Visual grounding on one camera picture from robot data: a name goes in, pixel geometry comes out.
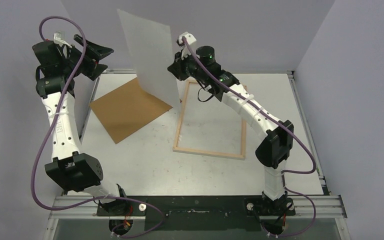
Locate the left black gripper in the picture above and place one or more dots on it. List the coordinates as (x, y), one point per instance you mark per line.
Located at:
(94, 54)

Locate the brown cardboard backing board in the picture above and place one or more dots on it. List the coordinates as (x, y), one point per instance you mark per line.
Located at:
(126, 109)

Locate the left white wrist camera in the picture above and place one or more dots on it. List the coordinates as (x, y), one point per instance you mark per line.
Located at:
(59, 39)

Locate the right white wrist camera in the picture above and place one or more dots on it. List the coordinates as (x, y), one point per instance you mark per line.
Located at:
(186, 41)

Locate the white wooden picture frame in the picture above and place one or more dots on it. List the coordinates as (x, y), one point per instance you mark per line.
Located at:
(208, 128)

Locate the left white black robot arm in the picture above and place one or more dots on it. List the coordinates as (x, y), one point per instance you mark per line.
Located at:
(70, 167)

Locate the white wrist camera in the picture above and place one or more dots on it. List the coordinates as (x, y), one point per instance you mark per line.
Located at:
(186, 41)
(59, 39)

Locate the printed colour photo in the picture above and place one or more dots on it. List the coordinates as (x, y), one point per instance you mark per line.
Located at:
(150, 47)

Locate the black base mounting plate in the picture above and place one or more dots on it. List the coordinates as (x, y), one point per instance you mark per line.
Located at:
(199, 213)

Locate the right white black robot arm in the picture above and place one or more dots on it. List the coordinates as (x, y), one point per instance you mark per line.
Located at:
(276, 141)

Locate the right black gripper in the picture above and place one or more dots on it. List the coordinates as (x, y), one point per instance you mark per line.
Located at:
(177, 69)

